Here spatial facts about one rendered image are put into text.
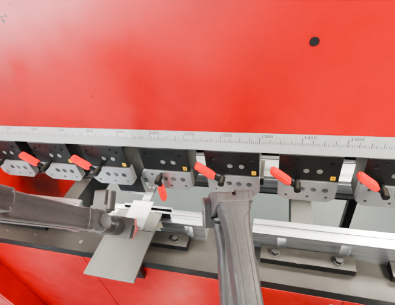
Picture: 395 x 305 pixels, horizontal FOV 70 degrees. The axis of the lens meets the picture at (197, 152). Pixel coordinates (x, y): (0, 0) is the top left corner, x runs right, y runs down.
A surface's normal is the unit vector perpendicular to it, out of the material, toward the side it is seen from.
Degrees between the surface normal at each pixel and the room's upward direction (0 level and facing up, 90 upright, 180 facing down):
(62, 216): 89
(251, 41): 90
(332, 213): 0
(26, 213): 89
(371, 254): 90
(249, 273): 23
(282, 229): 0
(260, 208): 0
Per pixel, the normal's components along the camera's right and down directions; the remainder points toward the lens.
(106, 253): -0.14, -0.76
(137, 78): -0.23, 0.65
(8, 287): 0.96, 0.05
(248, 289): 0.08, -0.52
